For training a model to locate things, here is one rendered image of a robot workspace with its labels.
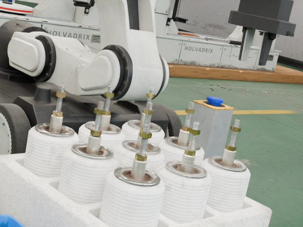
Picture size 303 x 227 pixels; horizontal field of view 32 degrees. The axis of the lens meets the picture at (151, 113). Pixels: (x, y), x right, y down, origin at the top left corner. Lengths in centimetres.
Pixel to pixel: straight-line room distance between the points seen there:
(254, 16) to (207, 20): 670
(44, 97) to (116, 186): 62
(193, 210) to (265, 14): 36
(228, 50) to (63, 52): 276
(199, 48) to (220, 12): 360
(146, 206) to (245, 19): 38
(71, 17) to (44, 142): 246
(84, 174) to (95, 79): 50
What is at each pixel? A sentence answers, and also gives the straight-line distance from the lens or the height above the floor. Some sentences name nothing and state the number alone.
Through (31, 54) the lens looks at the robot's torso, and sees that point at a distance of 163.
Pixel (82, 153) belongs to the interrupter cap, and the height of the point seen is 25.
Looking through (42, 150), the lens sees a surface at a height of 22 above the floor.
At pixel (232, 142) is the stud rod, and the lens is 102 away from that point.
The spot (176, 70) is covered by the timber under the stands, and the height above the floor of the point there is 5.
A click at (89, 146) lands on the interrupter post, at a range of 93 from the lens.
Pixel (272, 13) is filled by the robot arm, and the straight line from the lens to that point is 96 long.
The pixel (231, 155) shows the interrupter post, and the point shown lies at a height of 27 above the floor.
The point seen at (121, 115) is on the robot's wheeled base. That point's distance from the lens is 151.
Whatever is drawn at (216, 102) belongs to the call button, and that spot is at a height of 32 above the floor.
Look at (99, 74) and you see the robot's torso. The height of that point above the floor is 32.
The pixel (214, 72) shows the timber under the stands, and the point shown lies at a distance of 403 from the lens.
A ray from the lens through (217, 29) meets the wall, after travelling 753.
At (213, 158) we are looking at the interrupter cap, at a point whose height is 25.
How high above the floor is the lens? 54
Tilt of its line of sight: 13 degrees down
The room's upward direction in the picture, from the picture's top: 11 degrees clockwise
